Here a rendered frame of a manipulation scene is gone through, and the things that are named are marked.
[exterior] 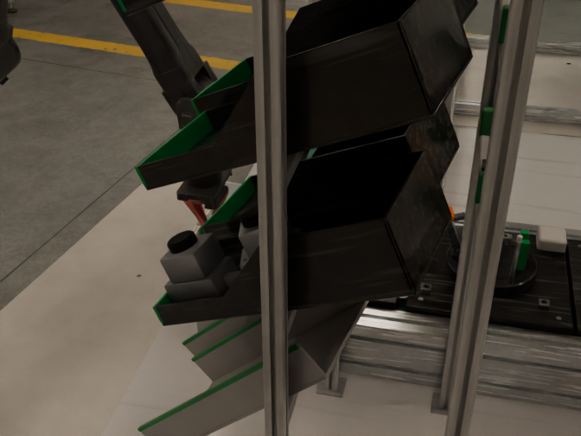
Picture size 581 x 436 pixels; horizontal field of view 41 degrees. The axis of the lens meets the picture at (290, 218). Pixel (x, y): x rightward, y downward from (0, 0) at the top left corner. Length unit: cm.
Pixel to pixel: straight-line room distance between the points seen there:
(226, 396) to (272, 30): 41
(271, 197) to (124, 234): 96
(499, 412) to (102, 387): 59
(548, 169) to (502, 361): 75
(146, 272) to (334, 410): 47
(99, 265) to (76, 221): 178
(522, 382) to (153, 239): 74
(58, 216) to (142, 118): 96
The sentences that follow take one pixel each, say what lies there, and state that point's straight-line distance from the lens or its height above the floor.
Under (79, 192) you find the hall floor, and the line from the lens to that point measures 346.
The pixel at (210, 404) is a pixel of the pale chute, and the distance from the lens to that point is 84.
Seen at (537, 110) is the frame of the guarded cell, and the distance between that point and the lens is 203.
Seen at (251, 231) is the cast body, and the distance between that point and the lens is 74.
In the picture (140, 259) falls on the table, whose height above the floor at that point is 86.
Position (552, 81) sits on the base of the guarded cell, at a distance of 230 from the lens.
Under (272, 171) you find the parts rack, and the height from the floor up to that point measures 141.
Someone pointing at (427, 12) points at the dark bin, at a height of 152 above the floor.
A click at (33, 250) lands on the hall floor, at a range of 313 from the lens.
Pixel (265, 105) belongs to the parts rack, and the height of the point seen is 147.
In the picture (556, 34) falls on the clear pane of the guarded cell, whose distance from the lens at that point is 250.
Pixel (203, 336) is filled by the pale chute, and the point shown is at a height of 104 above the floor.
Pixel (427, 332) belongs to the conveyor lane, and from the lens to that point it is 115.
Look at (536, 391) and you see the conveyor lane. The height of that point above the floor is 88.
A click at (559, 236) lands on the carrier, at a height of 99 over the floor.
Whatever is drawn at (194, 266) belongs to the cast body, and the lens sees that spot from 76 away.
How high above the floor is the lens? 170
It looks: 33 degrees down
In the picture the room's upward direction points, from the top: straight up
